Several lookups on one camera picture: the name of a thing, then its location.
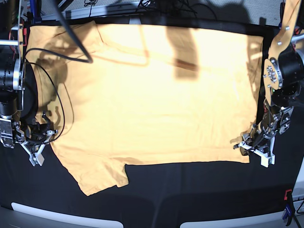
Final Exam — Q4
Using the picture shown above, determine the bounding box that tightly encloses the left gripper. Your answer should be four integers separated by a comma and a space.
233, 104, 291, 167

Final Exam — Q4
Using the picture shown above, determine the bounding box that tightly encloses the black table cloth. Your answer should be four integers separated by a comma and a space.
0, 14, 304, 228

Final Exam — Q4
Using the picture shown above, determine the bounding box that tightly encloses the blue clamp top left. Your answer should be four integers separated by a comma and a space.
26, 0, 42, 24

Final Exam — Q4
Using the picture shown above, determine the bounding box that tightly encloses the grey camera stand base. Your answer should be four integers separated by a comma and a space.
129, 17, 141, 25

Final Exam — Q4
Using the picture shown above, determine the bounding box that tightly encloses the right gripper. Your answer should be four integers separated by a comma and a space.
0, 111, 58, 166

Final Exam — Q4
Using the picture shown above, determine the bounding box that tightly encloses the red black clamp left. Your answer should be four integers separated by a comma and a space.
20, 24, 28, 47

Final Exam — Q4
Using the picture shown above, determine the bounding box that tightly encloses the red blue clamp bottom right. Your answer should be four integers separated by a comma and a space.
282, 189, 295, 227

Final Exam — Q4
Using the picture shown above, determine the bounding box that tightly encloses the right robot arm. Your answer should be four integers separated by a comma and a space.
0, 24, 58, 166

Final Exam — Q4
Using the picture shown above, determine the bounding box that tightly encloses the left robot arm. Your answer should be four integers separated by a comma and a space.
233, 0, 304, 167

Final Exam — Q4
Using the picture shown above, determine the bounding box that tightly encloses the black cable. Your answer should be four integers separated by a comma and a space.
22, 0, 94, 141

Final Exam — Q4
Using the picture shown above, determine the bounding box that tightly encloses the yellow t-shirt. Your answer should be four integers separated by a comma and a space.
26, 21, 263, 196

